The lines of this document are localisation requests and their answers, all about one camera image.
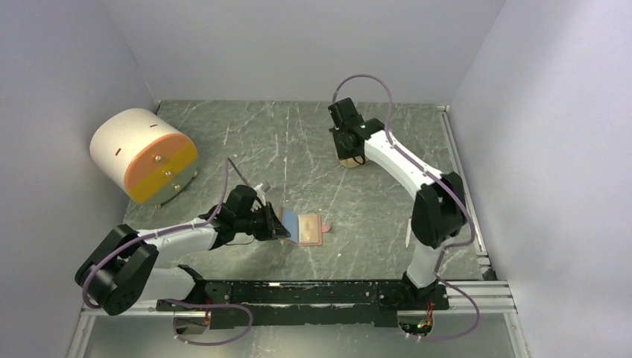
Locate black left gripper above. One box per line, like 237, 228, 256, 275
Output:
236, 201, 290, 241

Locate tan leather card holder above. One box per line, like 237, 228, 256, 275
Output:
279, 207, 332, 247

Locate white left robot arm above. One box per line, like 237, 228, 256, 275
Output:
75, 185, 293, 315

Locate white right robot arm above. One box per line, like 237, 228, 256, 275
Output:
328, 98, 466, 309

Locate beige oval tray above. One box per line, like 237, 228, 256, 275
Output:
336, 154, 370, 169

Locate white pen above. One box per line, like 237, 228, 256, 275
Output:
405, 218, 412, 248

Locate white cylindrical drawer unit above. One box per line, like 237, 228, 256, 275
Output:
89, 108, 198, 207

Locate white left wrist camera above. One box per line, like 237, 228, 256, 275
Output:
254, 181, 271, 204

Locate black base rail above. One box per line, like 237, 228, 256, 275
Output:
155, 266, 449, 330

